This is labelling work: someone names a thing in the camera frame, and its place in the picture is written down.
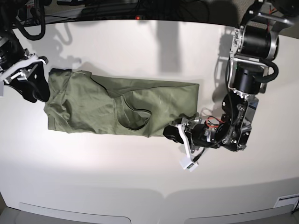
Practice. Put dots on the green T-shirt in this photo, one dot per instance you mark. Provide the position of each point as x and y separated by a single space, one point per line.
81 102

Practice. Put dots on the black power strip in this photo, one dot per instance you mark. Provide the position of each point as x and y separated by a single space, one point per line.
118 17

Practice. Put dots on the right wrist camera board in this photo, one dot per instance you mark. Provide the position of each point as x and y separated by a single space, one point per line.
1 89

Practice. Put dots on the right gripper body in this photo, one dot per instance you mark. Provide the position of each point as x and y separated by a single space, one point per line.
20 70

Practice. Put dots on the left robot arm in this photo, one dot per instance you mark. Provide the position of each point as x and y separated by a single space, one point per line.
250 68

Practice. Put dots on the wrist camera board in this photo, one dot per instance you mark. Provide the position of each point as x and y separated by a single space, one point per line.
1 89
187 164

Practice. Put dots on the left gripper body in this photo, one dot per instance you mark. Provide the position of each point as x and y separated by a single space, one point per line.
195 135

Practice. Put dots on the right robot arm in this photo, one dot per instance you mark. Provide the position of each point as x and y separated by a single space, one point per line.
11 50

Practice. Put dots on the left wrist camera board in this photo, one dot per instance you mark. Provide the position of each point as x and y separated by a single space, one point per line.
187 164

